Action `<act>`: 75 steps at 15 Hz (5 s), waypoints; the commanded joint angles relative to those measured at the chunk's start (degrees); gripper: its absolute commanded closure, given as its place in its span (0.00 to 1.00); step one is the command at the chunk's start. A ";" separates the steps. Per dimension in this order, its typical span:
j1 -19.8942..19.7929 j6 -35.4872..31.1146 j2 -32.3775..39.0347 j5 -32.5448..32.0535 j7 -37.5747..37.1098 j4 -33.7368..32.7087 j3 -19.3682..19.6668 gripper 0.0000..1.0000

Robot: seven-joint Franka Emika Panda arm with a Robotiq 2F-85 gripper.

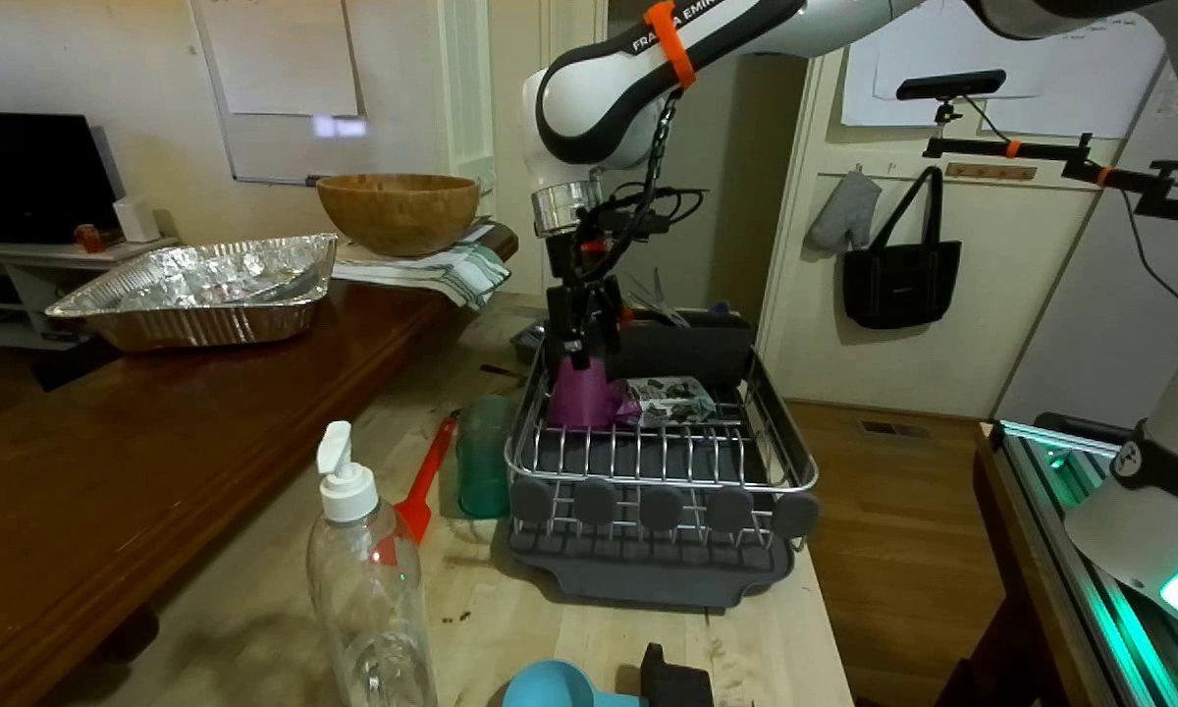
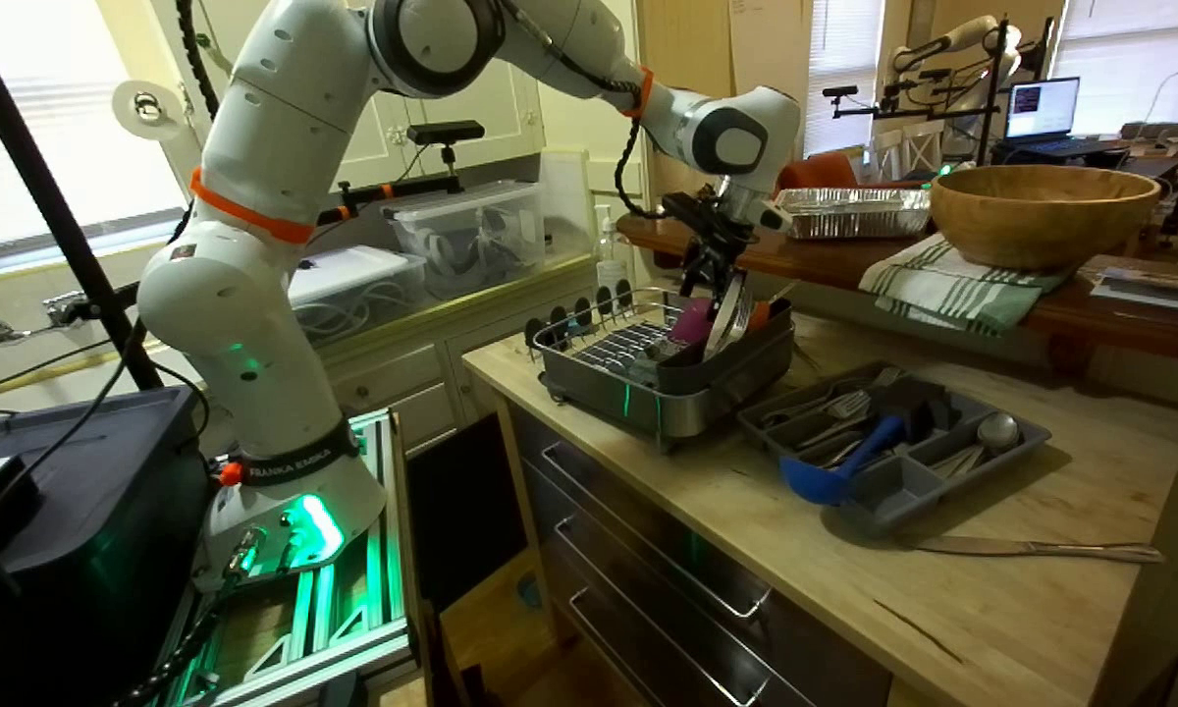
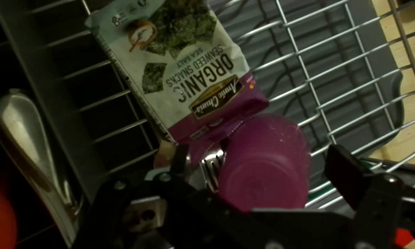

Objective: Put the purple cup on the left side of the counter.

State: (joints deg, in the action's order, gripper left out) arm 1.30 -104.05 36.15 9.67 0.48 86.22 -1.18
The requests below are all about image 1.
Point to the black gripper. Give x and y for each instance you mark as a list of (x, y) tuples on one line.
[(588, 276)]

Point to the purple plastic cup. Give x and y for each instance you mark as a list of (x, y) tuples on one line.
[(584, 398)]

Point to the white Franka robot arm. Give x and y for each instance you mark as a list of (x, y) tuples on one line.
[(692, 51)]

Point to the aluminium robot base platform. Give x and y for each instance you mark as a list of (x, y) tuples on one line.
[(1084, 552)]

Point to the green plastic cup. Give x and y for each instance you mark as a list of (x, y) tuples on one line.
[(482, 458)]

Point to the black utensil caddy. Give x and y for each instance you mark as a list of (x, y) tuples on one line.
[(683, 347)]

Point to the organic seaweed snack packet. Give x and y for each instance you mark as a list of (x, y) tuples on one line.
[(672, 398)]

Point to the green striped dish towel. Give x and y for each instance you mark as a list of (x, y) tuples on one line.
[(444, 274)]

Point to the large wooden bowl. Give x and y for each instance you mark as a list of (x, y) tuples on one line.
[(398, 213)]

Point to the grey dish rack drip tray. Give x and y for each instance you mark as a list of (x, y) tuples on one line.
[(641, 575)]

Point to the grey oven mitt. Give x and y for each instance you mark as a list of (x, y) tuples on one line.
[(840, 213)]

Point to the black tote bag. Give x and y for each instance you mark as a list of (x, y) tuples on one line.
[(901, 281)]

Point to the clear bottle with white cap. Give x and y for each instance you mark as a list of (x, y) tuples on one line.
[(366, 589)]

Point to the blue measuring scoop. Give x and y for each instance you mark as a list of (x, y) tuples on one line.
[(552, 687)]

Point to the small black plastic block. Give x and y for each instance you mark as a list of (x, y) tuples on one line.
[(672, 686)]

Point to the aluminium foil baking tray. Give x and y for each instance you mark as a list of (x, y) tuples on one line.
[(200, 281)]

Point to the dark wooden table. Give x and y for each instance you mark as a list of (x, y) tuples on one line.
[(118, 474)]

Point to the small whiteboard with writing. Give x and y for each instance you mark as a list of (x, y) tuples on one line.
[(1084, 64)]

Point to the low grey media shelf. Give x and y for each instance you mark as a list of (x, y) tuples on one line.
[(12, 281)]

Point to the black flat screen monitor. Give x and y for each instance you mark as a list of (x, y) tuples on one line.
[(24, 177)]

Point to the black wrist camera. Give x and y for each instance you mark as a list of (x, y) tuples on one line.
[(605, 245)]

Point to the large white wall board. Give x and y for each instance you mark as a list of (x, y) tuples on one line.
[(282, 64)]

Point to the black bar shaped camera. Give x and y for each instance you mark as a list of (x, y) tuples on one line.
[(947, 84)]

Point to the black camera mounting bar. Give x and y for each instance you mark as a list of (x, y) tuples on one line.
[(1074, 158)]

